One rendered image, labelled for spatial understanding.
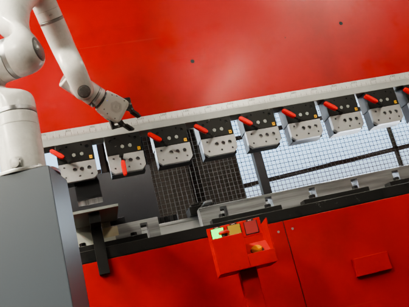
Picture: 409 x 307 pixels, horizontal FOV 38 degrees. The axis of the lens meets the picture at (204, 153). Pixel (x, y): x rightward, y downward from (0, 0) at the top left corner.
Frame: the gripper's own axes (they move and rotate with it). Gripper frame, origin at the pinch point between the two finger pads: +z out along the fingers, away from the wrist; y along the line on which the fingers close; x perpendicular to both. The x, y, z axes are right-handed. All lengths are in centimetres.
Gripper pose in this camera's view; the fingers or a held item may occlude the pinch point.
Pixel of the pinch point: (132, 120)
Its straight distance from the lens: 235.5
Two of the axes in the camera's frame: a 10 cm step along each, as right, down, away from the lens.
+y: 3.8, -8.5, 3.6
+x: -5.3, 1.2, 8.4
